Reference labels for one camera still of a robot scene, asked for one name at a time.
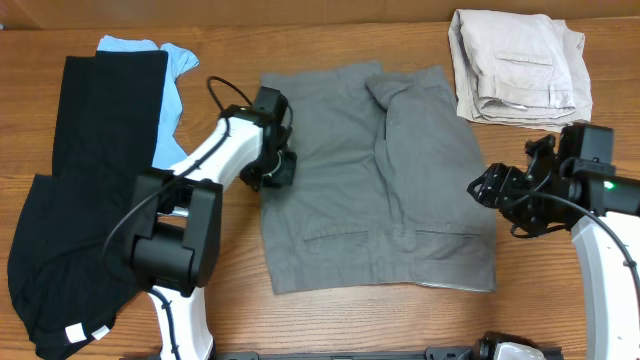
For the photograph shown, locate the light blue shirt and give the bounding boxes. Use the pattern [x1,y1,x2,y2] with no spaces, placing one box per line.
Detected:
[97,35,199,169]

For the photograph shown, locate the folded beige pants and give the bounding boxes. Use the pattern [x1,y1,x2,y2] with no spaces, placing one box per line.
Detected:
[448,9,593,132]

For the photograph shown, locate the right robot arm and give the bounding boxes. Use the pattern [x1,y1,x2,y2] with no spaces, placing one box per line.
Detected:
[467,124,639,359]

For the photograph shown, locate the black garment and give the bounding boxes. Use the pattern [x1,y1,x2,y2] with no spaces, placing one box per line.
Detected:
[7,50,168,359]

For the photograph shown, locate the grey shorts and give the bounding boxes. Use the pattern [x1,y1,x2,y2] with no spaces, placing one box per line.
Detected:
[261,62,496,294]

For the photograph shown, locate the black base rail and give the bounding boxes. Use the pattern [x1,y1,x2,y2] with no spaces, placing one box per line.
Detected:
[214,346,473,360]

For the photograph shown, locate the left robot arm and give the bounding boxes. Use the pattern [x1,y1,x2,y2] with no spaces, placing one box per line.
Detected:
[117,87,297,359]

